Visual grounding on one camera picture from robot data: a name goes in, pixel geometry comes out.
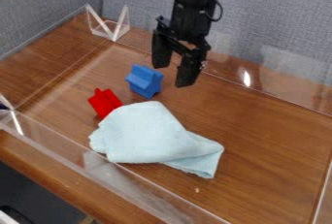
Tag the clear acrylic corner bracket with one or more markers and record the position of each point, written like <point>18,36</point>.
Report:
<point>105,28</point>

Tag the red plastic block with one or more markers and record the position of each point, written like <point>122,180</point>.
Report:
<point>105,102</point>

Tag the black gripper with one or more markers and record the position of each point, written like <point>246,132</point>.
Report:
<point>189,25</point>

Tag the blue plastic block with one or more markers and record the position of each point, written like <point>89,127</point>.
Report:
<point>145,80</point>

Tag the light blue cloth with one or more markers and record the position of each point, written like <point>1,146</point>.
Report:
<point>141,133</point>

